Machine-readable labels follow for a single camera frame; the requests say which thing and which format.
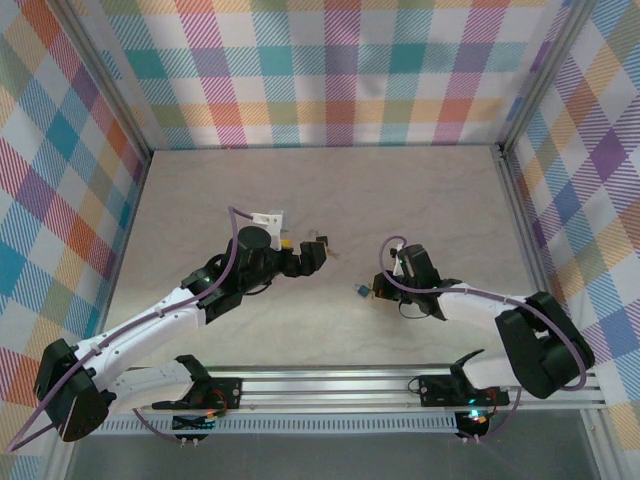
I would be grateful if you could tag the black padlock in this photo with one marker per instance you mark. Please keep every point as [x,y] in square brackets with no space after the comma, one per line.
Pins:
[324,239]

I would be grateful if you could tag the black padlock key bunch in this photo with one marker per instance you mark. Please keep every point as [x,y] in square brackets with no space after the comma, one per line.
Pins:
[334,255]

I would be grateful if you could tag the blue padlock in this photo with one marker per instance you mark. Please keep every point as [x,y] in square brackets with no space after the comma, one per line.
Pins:
[364,291]

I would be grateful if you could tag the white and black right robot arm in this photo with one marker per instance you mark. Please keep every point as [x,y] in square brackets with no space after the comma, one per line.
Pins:
[475,307]

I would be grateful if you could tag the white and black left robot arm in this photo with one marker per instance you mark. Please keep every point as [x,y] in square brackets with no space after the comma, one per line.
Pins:
[150,320]

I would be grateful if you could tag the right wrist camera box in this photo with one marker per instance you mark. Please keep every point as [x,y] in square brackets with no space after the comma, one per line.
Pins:
[397,260]

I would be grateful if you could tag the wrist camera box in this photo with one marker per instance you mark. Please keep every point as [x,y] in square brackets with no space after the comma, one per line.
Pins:
[270,222]
[397,260]

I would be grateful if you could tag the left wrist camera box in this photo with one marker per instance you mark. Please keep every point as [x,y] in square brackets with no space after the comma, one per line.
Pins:
[270,222]

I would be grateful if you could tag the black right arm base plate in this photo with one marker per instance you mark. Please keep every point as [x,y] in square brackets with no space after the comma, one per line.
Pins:
[435,390]

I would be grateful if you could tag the aluminium side rail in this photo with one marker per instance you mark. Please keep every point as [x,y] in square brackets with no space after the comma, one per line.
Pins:
[519,220]

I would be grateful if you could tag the aluminium mounting rail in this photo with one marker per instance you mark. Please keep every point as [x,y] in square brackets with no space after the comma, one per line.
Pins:
[325,390]

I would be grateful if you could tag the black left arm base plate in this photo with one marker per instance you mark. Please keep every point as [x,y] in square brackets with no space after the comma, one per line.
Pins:
[227,390]

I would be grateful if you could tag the aluminium frame post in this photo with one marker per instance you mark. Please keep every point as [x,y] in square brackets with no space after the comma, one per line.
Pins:
[542,75]
[60,465]
[600,445]
[112,82]

